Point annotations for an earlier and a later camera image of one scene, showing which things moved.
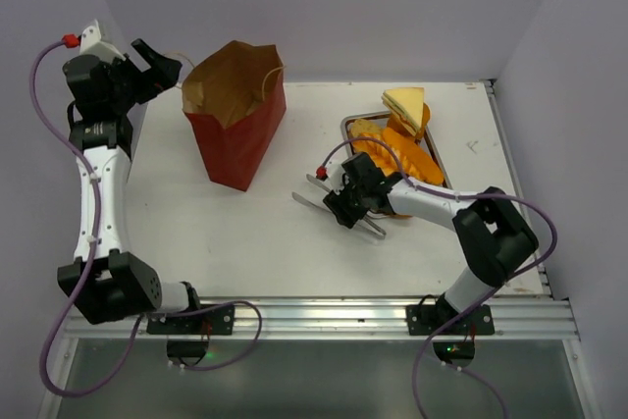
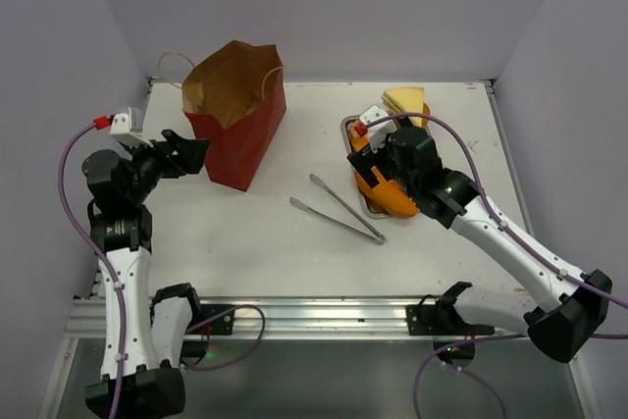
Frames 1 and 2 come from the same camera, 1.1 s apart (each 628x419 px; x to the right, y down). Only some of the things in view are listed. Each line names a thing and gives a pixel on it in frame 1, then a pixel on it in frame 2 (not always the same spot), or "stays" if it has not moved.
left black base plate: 216,320 stays
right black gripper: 344,204 -> 371,164
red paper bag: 235,99 stays
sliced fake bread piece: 407,104 stays
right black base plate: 432,319 stays
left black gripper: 164,72 -> 190,153
